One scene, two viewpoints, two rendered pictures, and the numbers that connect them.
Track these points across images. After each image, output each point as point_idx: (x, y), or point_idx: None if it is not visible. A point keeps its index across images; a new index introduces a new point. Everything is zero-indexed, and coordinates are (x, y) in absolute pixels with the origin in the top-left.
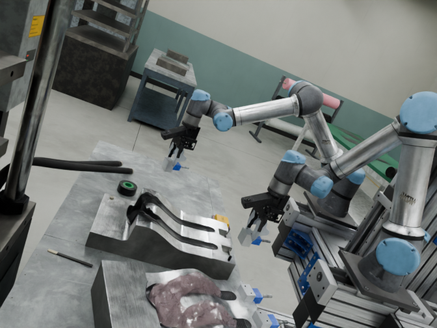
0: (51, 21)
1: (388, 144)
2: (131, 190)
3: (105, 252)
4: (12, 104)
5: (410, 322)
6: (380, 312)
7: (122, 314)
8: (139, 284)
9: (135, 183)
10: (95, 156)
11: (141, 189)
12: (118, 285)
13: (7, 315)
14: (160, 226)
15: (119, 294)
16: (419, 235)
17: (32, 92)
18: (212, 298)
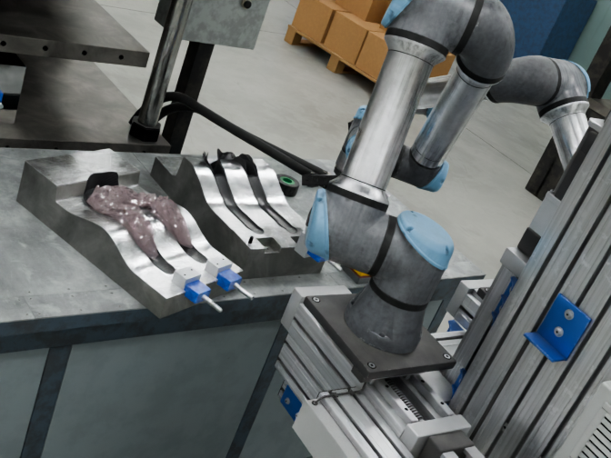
0: None
1: (449, 89)
2: (281, 184)
3: (159, 187)
4: (188, 34)
5: (372, 415)
6: (345, 379)
7: (59, 162)
8: (106, 169)
9: (314, 195)
10: (311, 162)
11: (310, 201)
12: (90, 158)
13: (26, 152)
14: (213, 175)
15: (80, 160)
16: (343, 187)
17: (170, 4)
18: (159, 225)
